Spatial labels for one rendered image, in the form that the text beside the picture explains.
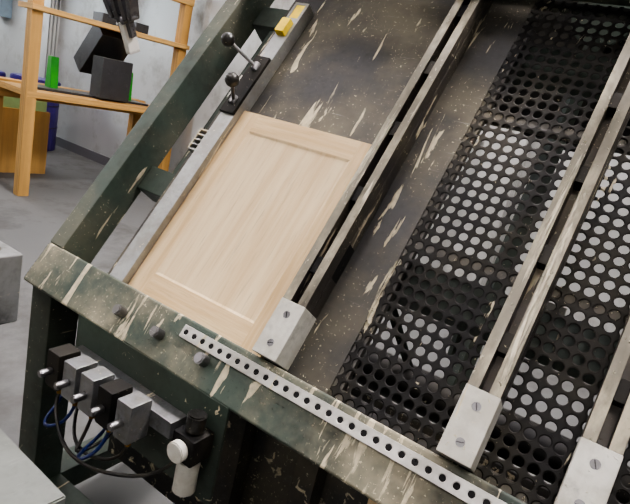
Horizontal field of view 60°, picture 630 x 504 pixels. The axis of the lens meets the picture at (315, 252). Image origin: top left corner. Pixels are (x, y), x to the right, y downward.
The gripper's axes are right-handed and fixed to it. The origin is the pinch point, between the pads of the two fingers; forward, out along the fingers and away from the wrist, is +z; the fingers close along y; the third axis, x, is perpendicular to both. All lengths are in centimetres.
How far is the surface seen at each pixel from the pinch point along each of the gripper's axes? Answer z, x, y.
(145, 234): 44.4, 14.3, -5.1
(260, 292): 47, 14, -43
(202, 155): 32.0, -8.3, -6.8
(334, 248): 35, 5, -57
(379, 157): 26, -18, -55
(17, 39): 184, -357, 743
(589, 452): 44, 20, -113
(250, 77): 18.4, -30.9, -7.0
